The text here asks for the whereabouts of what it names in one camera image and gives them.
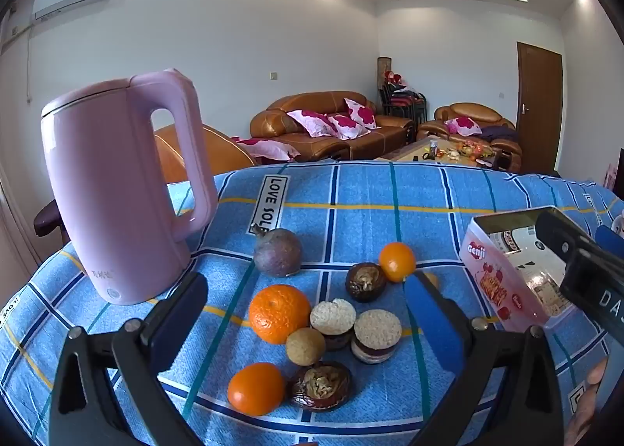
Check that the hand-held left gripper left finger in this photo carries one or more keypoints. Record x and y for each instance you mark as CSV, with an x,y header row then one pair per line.
x,y
180,319

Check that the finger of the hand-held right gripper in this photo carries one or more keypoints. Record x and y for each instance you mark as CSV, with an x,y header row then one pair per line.
x,y
612,243
560,234

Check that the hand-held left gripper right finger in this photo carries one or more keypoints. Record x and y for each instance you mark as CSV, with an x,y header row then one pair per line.
x,y
434,324

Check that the round layered cake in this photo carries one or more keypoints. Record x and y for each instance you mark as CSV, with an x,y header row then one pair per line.
x,y
378,334
334,316

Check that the pink biscuit tin box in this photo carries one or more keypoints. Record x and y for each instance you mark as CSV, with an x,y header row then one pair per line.
x,y
487,280

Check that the small orange tangerine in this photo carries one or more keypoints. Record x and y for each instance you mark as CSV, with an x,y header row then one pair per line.
x,y
396,260

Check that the walnut stuffed date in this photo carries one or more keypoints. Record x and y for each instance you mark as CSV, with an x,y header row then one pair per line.
x,y
321,387
365,280

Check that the large orange tangerine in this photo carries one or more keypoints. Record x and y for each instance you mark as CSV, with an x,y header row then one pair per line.
x,y
278,314

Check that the medium orange tangerine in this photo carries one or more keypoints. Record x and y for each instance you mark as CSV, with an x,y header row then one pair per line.
x,y
256,390

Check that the purple passion fruit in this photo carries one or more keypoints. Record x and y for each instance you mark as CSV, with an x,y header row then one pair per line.
x,y
278,253

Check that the person's right hand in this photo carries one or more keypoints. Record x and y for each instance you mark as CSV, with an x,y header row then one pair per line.
x,y
585,402

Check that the pink cartoon cup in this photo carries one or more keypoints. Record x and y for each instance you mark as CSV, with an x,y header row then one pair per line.
x,y
619,224

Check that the purple cloth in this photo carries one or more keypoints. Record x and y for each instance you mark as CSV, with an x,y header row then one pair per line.
x,y
499,134

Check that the snack pile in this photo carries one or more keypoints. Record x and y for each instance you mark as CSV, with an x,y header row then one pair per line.
x,y
468,151

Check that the brown wooden door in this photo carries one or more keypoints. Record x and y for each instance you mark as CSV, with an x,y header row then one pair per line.
x,y
538,109

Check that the blue plaid cloth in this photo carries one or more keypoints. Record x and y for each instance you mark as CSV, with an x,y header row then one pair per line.
x,y
365,212

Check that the pink floral pillow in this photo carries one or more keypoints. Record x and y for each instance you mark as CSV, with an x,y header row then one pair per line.
x,y
464,125
361,113
312,123
347,126

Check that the pink electric kettle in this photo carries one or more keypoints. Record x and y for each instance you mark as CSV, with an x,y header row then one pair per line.
x,y
112,182

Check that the orange leather armchair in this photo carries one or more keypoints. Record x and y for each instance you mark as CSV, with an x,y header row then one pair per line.
x,y
219,153
468,112

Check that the dark wooden chair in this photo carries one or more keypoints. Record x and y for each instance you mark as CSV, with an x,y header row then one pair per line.
x,y
48,221

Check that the wooden coffee table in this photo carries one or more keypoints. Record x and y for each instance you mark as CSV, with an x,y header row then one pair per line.
x,y
414,151

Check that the stacked dark chairs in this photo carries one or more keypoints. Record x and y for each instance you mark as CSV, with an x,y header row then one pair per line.
x,y
404,104

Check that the red plush toy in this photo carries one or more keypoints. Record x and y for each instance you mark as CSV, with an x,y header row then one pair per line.
x,y
394,78

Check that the tall brown floor vase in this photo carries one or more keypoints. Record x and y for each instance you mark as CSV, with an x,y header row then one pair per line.
x,y
383,66

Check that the orange leather sofa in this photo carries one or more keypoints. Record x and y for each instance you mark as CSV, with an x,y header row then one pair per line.
x,y
312,99

